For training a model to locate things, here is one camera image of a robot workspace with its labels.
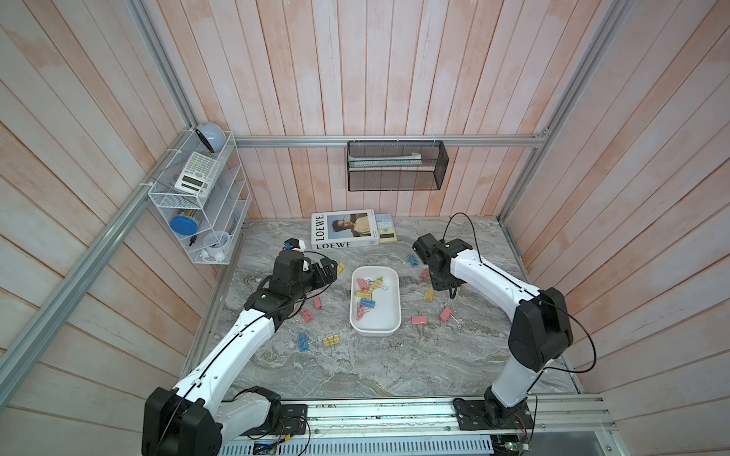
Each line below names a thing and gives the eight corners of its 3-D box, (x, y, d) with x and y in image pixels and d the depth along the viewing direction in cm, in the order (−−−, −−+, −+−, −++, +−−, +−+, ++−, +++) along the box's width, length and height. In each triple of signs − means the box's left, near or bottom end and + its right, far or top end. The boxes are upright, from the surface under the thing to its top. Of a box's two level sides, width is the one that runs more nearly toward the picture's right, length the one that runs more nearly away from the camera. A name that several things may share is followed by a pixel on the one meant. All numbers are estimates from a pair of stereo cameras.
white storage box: (349, 337, 90) (349, 330, 85) (351, 276, 105) (350, 266, 100) (403, 338, 90) (405, 330, 85) (396, 276, 105) (398, 266, 100)
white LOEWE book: (312, 250, 113) (310, 242, 109) (312, 220, 124) (311, 212, 120) (378, 246, 114) (378, 238, 111) (373, 216, 125) (373, 208, 121)
